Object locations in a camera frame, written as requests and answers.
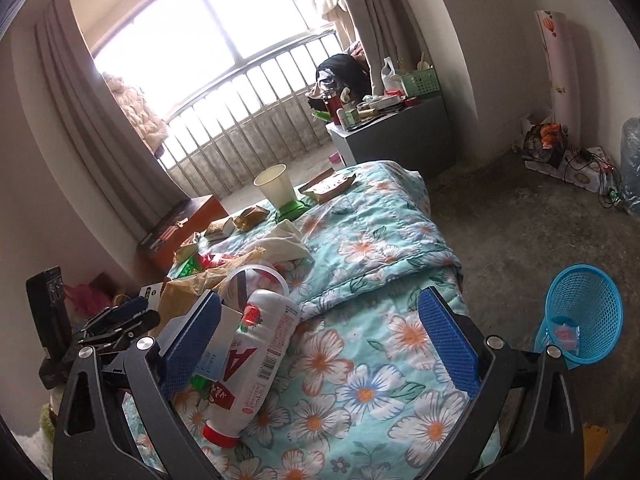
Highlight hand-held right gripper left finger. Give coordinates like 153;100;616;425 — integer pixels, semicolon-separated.
52;290;223;480

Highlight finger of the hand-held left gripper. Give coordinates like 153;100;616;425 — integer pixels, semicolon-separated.
80;309;162;348
112;296;151;315

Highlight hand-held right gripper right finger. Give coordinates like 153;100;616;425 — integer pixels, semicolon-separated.
418;286;586;480

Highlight white cable box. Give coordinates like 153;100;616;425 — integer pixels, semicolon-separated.
197;305;242;381

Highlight white bottle with red cap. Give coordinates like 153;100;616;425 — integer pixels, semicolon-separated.
202;287;301;448

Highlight blue mesh wastebasket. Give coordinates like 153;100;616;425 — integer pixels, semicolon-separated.
534;263;624;371

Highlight pink white plastic bag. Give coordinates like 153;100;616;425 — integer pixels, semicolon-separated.
65;275;113;316

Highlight brown paper bag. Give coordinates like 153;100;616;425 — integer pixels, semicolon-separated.
157;255;261;331

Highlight large green snack packet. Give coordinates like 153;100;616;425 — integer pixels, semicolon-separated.
172;252;236;281

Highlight yellow green snack packet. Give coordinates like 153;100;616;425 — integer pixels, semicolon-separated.
175;232;206;261

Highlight clear plastic container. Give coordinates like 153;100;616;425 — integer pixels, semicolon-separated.
220;262;291;311

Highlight pink snack wrapper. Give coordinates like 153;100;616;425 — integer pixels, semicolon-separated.
550;322;581;356

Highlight wrapped sandwich pack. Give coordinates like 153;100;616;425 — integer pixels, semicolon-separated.
205;217;236;241

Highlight orange cardboard box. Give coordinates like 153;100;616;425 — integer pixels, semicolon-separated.
137;194;231;273

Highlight floral teal blanket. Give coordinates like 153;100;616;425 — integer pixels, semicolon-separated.
122;160;501;480

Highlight cream plastic bag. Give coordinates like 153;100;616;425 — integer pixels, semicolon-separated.
245;220;313;266

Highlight brown snack packet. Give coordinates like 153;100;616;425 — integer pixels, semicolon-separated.
232;205;271;233

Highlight small green snack packet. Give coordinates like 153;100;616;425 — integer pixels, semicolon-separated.
275;199;313;222

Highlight beige left curtain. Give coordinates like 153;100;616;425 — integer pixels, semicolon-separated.
35;0;191;241

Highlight beige curtain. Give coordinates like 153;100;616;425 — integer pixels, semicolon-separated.
325;0;401;96
35;0;191;241

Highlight white paper cup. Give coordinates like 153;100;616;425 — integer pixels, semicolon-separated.
253;164;296;209

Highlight fluffy pink garment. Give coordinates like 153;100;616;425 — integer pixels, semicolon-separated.
102;72;168;153

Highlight yellow orange snack packet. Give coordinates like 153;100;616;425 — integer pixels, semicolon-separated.
298;169;357;204

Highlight metal window railing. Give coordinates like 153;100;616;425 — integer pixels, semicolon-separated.
157;30;346;196

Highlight grey cabinet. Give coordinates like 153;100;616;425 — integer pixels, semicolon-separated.
326;95;456;176

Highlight white carton pack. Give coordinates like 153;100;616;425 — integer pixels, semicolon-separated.
525;145;613;193

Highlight black orange snack bag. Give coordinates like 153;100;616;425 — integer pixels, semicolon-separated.
522;122;571;168

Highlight pile of papers and boxes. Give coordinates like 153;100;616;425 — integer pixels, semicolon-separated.
350;91;418;121

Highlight large clear water jug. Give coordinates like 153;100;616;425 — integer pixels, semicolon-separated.
620;115;640;211

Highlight green plastic basket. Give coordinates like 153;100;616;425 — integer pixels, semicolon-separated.
397;66;441;97

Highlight rolled white poster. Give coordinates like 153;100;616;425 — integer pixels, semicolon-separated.
536;9;571;131

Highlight beige right curtain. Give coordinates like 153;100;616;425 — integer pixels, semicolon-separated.
325;0;401;96

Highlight black cables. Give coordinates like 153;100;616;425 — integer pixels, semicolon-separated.
565;147;626;208

